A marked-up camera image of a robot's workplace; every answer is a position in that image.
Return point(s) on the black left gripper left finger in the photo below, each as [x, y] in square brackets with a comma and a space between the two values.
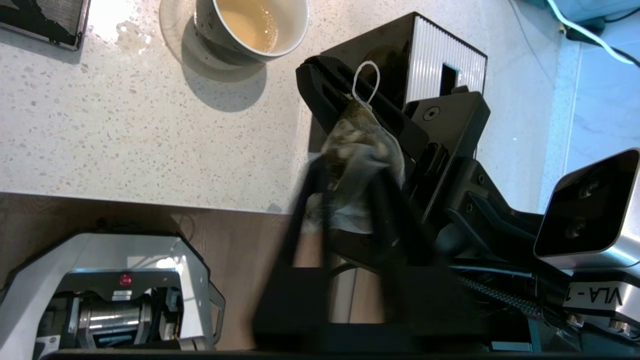
[300, 300]

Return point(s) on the clear sachet of dark tea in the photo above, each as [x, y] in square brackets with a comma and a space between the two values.
[360, 150]

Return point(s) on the black tissue box white top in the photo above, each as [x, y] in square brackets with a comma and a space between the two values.
[440, 55]

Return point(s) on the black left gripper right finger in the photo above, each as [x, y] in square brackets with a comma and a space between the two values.
[425, 310]

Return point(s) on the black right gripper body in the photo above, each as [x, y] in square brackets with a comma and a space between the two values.
[455, 150]

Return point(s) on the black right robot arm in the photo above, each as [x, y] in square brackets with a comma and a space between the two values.
[510, 305]

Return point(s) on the black serving tray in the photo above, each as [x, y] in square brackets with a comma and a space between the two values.
[45, 20]

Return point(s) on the black cup white inside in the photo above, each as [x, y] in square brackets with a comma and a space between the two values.
[250, 30]

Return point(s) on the grey robot base chassis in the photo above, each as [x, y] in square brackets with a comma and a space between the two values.
[100, 250]

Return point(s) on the clear round coaster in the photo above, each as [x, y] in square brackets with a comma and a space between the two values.
[172, 30]

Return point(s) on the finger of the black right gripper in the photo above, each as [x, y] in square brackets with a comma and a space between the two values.
[400, 125]
[320, 95]

